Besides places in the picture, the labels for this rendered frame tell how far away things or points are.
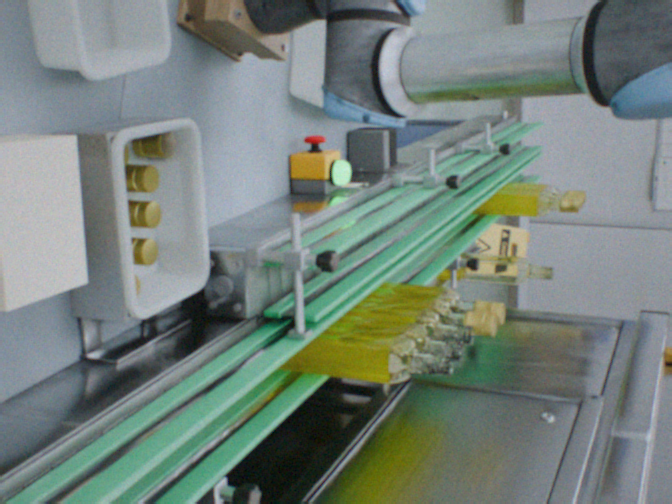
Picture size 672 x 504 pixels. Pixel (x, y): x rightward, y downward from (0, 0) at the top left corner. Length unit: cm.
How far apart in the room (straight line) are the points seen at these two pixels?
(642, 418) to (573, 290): 598
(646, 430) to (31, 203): 88
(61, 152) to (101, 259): 15
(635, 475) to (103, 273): 71
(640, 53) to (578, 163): 617
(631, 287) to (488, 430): 602
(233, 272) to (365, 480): 32
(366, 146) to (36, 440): 107
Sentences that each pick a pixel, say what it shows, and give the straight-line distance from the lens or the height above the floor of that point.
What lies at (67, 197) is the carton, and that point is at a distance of 94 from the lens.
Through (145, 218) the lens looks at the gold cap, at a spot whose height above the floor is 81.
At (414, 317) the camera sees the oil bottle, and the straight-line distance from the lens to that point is 126.
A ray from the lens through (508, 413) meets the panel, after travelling 133.
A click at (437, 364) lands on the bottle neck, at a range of 115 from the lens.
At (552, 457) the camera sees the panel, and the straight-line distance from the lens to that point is 121.
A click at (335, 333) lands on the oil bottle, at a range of 120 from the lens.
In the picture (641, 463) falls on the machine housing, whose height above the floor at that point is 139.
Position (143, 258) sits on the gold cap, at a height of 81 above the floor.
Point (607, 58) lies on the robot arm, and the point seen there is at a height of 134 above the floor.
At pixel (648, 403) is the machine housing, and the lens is 141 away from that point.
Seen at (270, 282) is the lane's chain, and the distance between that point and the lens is 122.
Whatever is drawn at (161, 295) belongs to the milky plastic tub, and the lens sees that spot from 108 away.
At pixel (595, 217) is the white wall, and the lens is 714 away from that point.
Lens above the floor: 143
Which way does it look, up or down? 23 degrees down
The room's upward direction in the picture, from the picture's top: 94 degrees clockwise
